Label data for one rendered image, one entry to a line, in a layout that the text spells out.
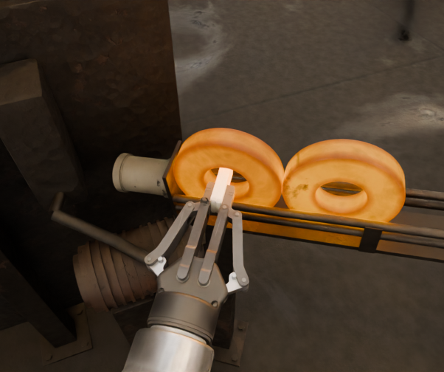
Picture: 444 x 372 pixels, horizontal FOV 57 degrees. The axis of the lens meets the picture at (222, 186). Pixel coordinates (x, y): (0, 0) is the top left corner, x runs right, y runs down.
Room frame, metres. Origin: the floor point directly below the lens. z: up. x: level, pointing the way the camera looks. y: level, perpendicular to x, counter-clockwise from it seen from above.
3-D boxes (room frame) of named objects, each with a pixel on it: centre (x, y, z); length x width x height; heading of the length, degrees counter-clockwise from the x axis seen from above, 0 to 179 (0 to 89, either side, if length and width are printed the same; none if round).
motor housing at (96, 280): (0.36, 0.15, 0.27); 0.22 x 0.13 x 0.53; 111
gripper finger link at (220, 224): (0.25, 0.01, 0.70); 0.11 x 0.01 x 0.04; 165
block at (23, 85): (0.46, 0.29, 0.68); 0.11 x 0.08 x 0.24; 21
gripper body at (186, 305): (0.19, 0.04, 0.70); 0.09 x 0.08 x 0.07; 166
